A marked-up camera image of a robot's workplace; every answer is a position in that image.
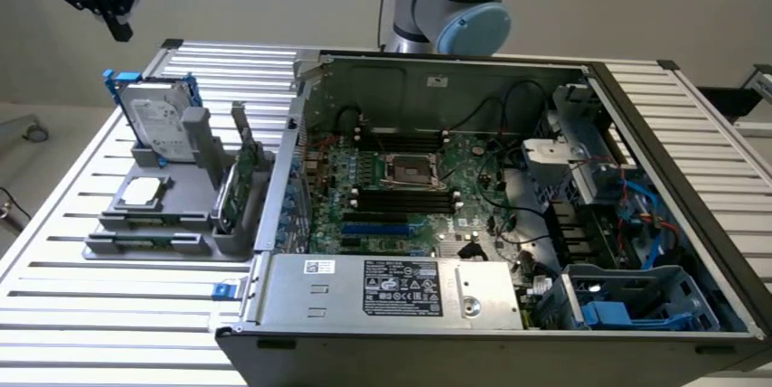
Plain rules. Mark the hard disk in blue carrier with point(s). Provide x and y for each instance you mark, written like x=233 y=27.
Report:
x=158 y=125

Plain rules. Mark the blue disk bay latch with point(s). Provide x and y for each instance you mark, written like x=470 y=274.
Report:
x=606 y=314

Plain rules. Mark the black table corner cap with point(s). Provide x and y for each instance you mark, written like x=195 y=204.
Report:
x=669 y=64
x=174 y=43

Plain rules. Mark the grey caster wheel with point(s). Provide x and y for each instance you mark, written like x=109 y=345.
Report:
x=35 y=132

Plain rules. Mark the grey parts rack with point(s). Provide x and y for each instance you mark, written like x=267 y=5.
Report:
x=194 y=181

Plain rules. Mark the silver CPU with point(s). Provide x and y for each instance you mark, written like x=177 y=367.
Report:
x=143 y=190

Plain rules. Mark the green graphics card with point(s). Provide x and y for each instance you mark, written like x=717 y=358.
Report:
x=245 y=170

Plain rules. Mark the green RAM stick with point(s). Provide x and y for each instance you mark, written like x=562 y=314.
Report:
x=145 y=244
x=145 y=221

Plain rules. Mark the black RAM slot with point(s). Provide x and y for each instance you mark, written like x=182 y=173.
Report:
x=405 y=202
x=401 y=147
x=401 y=136
x=401 y=141
x=401 y=130
x=405 y=197
x=405 y=208
x=405 y=191

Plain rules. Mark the CPU socket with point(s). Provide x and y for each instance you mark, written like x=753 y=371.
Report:
x=414 y=171

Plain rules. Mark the black expansion slot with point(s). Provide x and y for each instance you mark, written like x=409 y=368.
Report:
x=375 y=218

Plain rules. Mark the blue case latch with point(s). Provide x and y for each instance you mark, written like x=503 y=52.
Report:
x=225 y=291

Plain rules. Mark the blue expansion slot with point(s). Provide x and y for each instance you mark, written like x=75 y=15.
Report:
x=374 y=229

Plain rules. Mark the green motherboard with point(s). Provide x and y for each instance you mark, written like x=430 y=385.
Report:
x=474 y=174

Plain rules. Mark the silver power supply unit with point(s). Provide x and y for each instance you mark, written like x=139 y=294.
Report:
x=338 y=296

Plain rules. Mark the silver chipset heat sink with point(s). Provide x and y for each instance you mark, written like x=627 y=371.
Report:
x=459 y=251

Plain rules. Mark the silver metal drive cage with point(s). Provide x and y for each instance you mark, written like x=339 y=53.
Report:
x=579 y=154

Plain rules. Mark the open black PC case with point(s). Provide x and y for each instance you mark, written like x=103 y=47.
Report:
x=422 y=360

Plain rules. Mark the aluminium side table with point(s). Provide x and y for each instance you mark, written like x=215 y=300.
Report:
x=733 y=102

